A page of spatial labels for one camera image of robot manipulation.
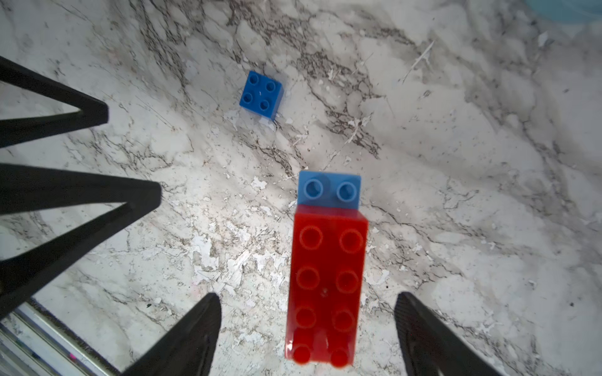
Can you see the light blue long lego brick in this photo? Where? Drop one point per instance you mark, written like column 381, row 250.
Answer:
column 327, row 189

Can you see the small blue lego brick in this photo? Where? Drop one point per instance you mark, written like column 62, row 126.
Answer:
column 262, row 95

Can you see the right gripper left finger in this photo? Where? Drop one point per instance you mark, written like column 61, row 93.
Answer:
column 188, row 348

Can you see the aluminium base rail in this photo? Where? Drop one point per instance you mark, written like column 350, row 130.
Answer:
column 34, row 342

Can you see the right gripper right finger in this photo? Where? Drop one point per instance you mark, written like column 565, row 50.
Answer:
column 429, row 347

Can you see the red long lego brick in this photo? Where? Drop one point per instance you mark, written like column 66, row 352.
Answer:
column 328, row 258

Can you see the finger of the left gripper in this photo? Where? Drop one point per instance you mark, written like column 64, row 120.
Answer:
column 91, row 112
column 51, row 218

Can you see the teal whale shaped dish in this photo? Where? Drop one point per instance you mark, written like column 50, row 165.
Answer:
column 567, row 11

